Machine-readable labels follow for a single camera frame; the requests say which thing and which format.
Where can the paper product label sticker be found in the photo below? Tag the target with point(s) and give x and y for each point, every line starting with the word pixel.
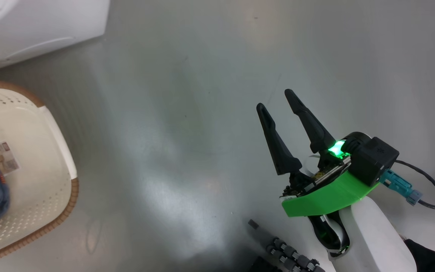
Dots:
pixel 5 158

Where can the grey roller base wheel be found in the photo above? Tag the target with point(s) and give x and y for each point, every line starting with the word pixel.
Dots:
pixel 293 257

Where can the white laundry basket brown rim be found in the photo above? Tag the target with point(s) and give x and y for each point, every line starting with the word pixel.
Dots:
pixel 32 151

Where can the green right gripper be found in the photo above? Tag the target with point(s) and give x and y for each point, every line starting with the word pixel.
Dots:
pixel 327 196

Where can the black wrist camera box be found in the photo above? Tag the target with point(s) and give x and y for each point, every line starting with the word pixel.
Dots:
pixel 374 160

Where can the white front-load washing machine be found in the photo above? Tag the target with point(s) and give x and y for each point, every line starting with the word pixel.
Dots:
pixel 32 26

